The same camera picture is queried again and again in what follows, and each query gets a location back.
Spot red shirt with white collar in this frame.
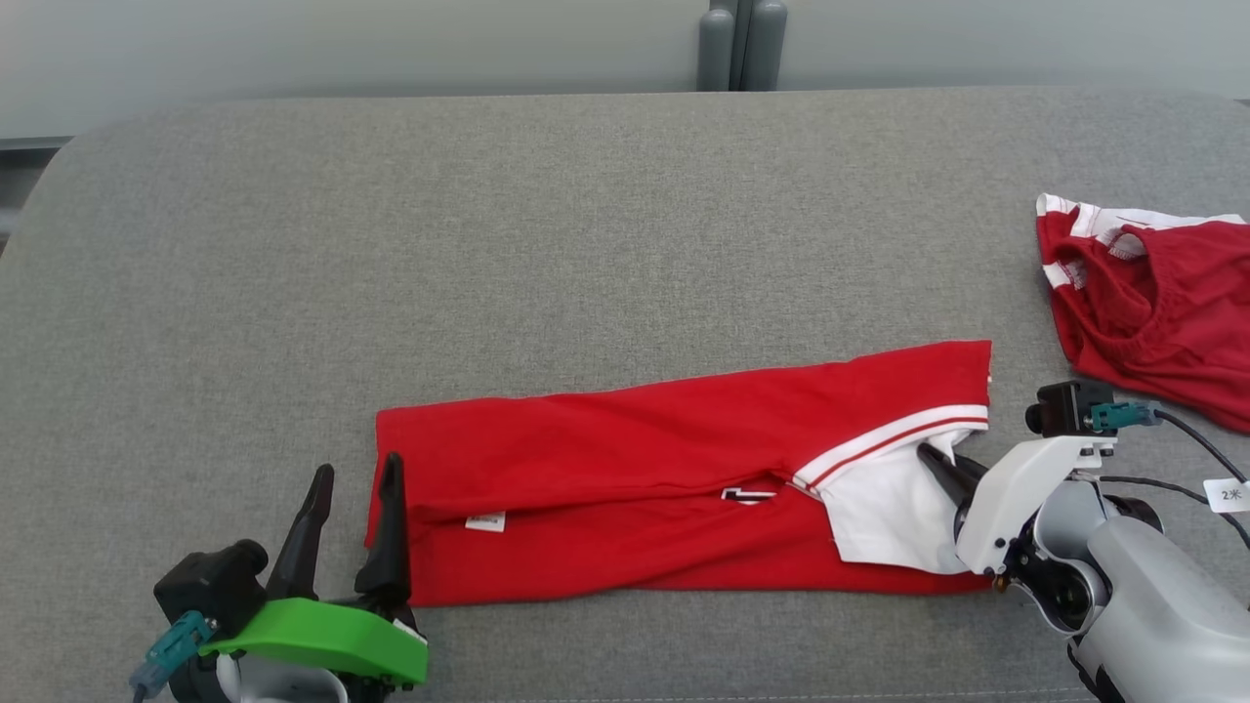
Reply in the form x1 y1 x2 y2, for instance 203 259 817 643
365 339 994 607

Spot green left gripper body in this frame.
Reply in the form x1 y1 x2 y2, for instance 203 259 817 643
199 597 431 687

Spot grey rounded partition foot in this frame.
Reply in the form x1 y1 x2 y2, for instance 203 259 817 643
749 0 789 92
697 8 734 93

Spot teal left camera connector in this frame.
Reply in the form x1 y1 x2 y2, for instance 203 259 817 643
129 609 219 697

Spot small white cable label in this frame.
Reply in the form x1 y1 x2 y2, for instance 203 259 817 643
1202 476 1250 515

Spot teal right camera connector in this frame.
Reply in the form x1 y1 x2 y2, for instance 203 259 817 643
1088 397 1164 434

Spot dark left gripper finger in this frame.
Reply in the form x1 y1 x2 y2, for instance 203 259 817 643
354 452 414 608
266 464 336 600

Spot grey vertical partition post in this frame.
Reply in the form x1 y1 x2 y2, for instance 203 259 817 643
710 0 761 91

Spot teal camera connector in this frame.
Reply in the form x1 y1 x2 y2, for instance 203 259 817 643
1088 397 1164 434
129 609 219 697

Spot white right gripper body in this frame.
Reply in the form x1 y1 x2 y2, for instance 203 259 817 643
954 435 1119 576

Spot red shorts with white stripes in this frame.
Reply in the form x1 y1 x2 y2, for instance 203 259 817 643
1035 192 1250 434

